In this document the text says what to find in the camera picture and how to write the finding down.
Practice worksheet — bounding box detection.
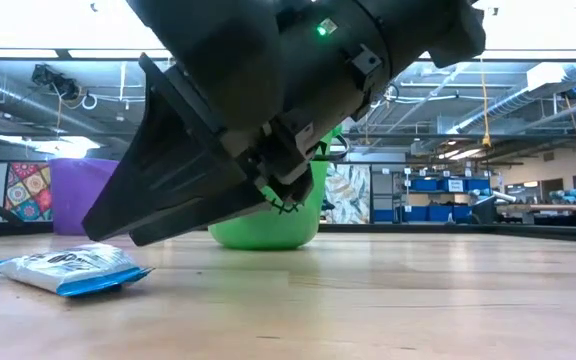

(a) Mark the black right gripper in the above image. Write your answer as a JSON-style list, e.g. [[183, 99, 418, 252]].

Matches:
[[81, 0, 297, 243]]

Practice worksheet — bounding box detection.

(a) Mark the green monster face bucket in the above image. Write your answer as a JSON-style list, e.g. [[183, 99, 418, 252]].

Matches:
[[207, 127, 344, 251]]

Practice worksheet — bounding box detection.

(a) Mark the blue white candy bar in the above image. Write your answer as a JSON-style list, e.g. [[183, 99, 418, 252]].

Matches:
[[0, 242, 155, 298]]

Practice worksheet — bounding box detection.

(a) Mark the purple plastic bucket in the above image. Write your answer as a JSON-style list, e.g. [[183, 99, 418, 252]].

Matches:
[[47, 157, 122, 237]]

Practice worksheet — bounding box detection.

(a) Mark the colourful patterned tapestry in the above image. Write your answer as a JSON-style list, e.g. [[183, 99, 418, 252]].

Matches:
[[3, 162, 53, 222]]

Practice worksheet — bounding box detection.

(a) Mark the shelf with blue bins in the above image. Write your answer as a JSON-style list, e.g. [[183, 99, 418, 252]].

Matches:
[[371, 167, 494, 225]]

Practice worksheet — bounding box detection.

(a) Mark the wooden background table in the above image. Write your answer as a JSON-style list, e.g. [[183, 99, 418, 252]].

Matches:
[[495, 202, 576, 227]]

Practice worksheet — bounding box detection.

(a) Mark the white ceiling unit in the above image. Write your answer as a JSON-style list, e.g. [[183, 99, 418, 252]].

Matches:
[[526, 62, 576, 91]]

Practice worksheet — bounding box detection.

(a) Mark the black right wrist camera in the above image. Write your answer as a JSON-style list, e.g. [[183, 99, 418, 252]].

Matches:
[[255, 117, 319, 206]]

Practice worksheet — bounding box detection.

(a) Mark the black hanging camera rig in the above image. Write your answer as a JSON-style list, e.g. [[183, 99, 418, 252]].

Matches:
[[30, 63, 98, 111]]

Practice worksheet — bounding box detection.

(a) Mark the leaf pattern wall panel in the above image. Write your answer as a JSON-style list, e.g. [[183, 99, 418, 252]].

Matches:
[[323, 163, 372, 225]]

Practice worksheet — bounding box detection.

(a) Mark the silver ventilation duct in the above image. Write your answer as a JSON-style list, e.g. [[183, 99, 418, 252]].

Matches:
[[450, 84, 576, 135], [0, 69, 104, 139]]

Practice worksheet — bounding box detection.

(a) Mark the black aluminium table frame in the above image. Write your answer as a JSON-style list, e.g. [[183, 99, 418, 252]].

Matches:
[[0, 219, 576, 246]]

